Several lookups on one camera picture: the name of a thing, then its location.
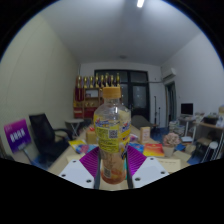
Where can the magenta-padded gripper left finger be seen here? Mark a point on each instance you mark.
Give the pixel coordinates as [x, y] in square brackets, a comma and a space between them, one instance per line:
[88, 164]

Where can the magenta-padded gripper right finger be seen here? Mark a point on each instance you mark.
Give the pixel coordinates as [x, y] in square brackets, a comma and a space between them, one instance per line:
[137, 162]

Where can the yellow-capped clear drink bottle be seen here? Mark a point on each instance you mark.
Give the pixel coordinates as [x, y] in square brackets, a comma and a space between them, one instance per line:
[112, 133]

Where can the blue snack packet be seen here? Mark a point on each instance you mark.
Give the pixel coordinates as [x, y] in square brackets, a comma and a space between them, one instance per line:
[136, 147]

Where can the blue printed magazine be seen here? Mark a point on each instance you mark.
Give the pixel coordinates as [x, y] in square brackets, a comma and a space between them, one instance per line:
[85, 149]

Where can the orange book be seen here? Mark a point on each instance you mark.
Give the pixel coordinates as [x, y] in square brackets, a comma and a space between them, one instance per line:
[154, 150]

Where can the yellow booklet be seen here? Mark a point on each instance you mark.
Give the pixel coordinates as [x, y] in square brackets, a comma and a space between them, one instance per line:
[76, 143]

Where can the purple snack pack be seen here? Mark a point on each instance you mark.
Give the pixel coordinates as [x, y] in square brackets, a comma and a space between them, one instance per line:
[133, 138]

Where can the small beige carton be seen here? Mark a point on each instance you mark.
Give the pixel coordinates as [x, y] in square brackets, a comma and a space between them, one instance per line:
[145, 135]

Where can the pale yellow book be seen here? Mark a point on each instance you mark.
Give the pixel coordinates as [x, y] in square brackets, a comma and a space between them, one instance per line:
[170, 164]

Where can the potted pink flower plant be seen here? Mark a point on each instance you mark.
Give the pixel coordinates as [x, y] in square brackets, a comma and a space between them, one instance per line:
[171, 140]

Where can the round white side table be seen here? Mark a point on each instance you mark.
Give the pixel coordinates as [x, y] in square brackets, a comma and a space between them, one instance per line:
[74, 121]

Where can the black office chair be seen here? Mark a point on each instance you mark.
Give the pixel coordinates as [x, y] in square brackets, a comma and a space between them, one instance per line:
[45, 133]

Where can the wooden shelf unit with trophies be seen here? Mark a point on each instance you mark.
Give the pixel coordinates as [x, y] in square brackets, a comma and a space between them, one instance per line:
[86, 100]

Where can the dark framed glass door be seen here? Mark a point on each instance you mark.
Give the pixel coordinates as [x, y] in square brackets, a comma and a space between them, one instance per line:
[138, 95]

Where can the computer monitor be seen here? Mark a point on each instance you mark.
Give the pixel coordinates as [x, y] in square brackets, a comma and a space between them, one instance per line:
[187, 109]

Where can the white stool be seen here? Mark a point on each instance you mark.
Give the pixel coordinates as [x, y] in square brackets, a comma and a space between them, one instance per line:
[210, 146]

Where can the purple sign board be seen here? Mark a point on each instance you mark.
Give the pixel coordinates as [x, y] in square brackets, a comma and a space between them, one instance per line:
[17, 135]

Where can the cluttered side desk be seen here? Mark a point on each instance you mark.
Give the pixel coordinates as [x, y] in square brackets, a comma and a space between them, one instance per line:
[208, 128]

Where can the ceiling light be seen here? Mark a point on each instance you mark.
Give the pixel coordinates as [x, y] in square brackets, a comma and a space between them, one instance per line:
[140, 3]

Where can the white wall air conditioner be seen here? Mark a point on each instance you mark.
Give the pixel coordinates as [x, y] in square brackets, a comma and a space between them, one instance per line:
[169, 74]

